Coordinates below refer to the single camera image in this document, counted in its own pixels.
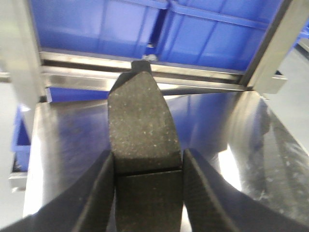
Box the stainless steel rack frame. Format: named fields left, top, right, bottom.
left=0, top=0, right=309, bottom=113

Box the blue plastic bin right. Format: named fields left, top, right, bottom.
left=156, top=0, right=282, bottom=71

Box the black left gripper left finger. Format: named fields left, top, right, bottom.
left=3, top=151, right=114, bottom=232

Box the small blue bin lower shelf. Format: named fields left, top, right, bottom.
left=11, top=107, right=31, bottom=173

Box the blue plastic bin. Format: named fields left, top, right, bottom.
left=156, top=0, right=282, bottom=71
left=29, top=0, right=168, bottom=58

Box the blue plastic bin left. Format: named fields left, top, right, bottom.
left=29, top=0, right=168, bottom=58

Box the grey brake pad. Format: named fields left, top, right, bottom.
left=108, top=60, right=183, bottom=232

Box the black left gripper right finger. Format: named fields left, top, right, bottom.
left=183, top=149, right=309, bottom=232

